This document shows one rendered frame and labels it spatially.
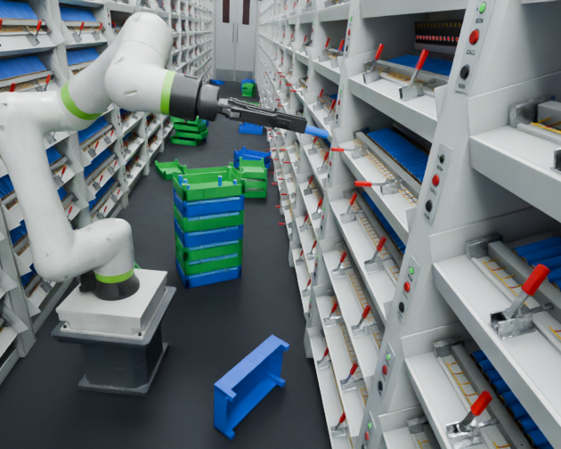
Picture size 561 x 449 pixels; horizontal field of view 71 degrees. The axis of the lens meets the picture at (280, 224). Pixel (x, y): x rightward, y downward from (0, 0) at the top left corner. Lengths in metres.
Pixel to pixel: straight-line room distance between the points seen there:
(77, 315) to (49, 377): 0.40
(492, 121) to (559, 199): 0.17
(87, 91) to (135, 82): 0.31
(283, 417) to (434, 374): 0.87
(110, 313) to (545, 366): 1.16
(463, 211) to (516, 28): 0.24
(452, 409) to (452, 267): 0.21
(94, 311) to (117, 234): 0.25
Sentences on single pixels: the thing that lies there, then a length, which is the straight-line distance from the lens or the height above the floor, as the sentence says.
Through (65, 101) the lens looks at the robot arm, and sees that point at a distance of 1.25.
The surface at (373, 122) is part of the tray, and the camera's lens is 1.28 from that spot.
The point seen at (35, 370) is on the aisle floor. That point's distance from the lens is 1.81.
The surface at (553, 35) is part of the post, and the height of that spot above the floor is 1.22.
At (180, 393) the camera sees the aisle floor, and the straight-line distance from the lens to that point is 1.59.
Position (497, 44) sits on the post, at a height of 1.21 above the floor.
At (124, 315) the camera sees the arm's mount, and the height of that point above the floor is 0.37.
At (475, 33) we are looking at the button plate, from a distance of 0.61.
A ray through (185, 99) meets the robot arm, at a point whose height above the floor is 1.06.
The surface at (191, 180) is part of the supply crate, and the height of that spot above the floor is 0.50.
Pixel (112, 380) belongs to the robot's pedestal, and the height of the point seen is 0.05.
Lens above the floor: 1.20
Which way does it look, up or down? 26 degrees down
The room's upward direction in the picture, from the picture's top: 5 degrees clockwise
